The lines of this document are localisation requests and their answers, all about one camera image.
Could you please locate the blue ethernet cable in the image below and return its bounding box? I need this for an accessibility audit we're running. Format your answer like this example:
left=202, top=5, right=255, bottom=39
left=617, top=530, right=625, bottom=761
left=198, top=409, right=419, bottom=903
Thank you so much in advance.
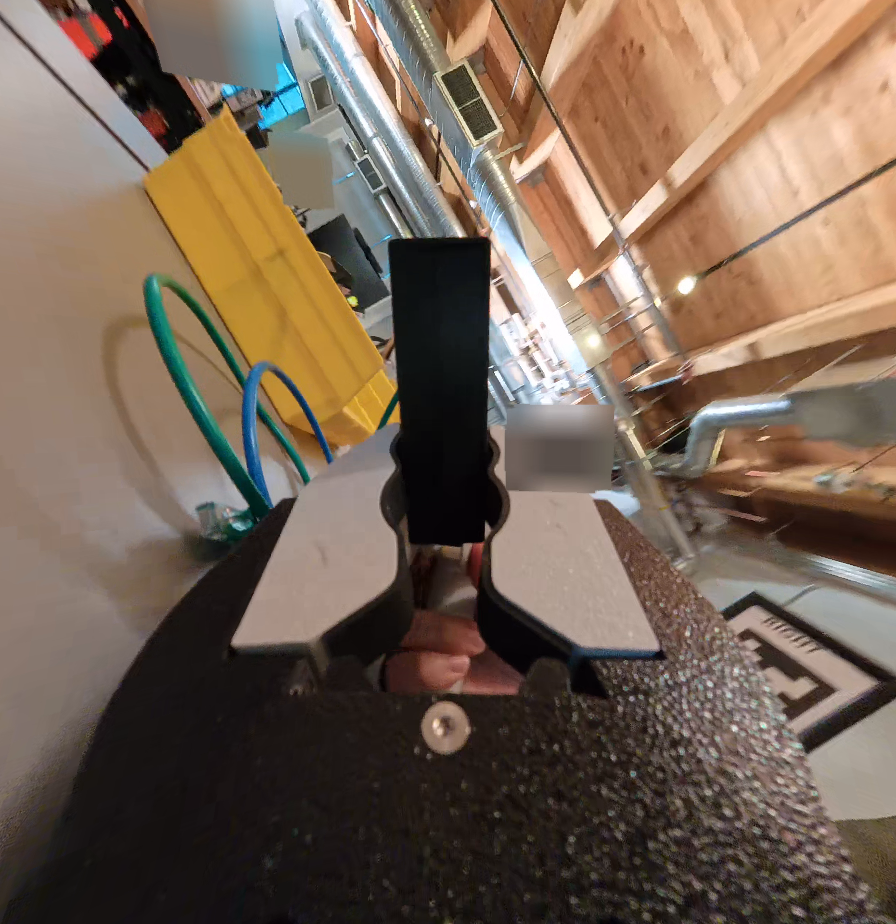
left=243, top=361, right=335, bottom=510

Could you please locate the green ethernet cable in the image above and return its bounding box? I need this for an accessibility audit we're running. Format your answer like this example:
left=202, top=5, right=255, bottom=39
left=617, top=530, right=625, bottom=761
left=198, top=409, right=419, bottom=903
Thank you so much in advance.
left=143, top=273, right=404, bottom=563

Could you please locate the black network switch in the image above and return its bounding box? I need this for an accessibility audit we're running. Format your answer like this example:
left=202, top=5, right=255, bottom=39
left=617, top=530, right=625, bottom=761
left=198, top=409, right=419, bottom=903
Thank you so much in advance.
left=387, top=236, right=492, bottom=547

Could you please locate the person's left hand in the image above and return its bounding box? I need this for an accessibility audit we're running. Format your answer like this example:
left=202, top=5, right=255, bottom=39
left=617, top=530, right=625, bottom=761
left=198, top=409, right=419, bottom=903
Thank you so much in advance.
left=382, top=610, right=525, bottom=695

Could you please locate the silver duct elbow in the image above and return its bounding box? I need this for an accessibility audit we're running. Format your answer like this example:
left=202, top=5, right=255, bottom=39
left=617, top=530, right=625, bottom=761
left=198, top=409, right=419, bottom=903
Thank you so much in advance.
left=679, top=396, right=795, bottom=477

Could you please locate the silver spiral air duct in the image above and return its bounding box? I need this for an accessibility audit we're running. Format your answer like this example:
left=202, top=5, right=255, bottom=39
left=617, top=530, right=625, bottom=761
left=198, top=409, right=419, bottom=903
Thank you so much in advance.
left=365, top=0, right=564, bottom=304
left=295, top=0, right=467, bottom=243

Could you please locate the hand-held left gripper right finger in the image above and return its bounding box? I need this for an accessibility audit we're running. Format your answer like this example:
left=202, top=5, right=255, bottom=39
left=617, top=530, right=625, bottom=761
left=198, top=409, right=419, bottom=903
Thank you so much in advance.
left=477, top=426, right=663, bottom=668

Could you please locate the rectangular metal duct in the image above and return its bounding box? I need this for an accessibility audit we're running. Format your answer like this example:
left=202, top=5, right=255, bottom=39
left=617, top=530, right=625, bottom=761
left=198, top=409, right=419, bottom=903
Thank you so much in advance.
left=787, top=375, right=896, bottom=452

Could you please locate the black wall screen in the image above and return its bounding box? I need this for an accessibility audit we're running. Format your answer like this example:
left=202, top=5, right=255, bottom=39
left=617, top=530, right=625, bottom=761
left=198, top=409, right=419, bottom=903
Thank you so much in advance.
left=307, top=214, right=391, bottom=308

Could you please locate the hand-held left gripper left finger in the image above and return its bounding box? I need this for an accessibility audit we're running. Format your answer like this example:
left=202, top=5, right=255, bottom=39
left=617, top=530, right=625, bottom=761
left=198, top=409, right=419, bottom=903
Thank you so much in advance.
left=230, top=424, right=416, bottom=668

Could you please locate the black ceiling rail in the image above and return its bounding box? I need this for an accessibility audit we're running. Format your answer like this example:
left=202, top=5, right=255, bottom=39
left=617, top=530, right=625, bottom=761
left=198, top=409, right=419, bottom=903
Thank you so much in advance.
left=697, top=150, right=896, bottom=281

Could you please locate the yellow divided plastic bin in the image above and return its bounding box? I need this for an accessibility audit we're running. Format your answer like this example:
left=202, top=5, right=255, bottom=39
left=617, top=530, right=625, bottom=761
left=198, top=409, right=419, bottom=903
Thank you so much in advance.
left=143, top=104, right=402, bottom=447

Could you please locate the white air vent grille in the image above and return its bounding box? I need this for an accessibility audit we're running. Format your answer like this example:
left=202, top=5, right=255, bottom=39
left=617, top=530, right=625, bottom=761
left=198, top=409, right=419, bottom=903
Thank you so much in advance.
left=432, top=61, right=505, bottom=150

